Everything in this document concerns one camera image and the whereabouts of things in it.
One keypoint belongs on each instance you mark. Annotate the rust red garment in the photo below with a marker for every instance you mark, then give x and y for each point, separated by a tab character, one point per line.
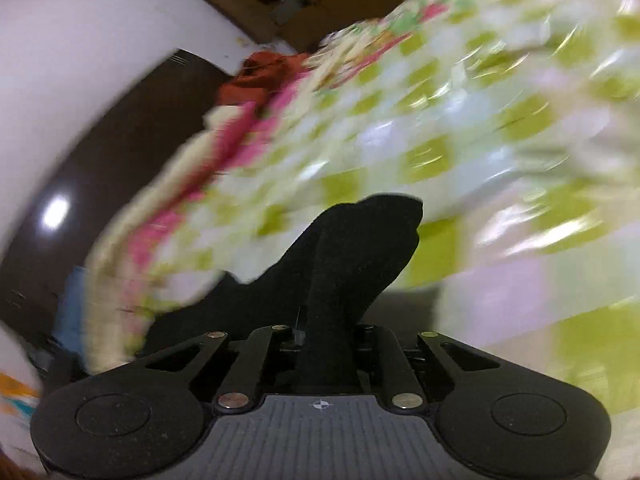
260	77

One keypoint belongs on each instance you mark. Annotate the blue item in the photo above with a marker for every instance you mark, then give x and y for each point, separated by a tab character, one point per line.
72	310

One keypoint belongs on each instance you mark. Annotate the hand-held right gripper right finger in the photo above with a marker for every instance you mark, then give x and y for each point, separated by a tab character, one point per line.
384	355

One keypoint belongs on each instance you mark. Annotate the black pants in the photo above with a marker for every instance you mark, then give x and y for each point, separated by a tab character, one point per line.
350	260

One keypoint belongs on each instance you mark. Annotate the dark wooden headboard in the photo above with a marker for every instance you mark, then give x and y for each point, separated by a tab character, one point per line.
125	160

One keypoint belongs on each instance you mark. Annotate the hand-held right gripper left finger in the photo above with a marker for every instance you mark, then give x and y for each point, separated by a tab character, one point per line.
267	347

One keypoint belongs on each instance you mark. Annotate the printed checked blanket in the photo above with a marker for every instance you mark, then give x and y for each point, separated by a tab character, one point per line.
500	110

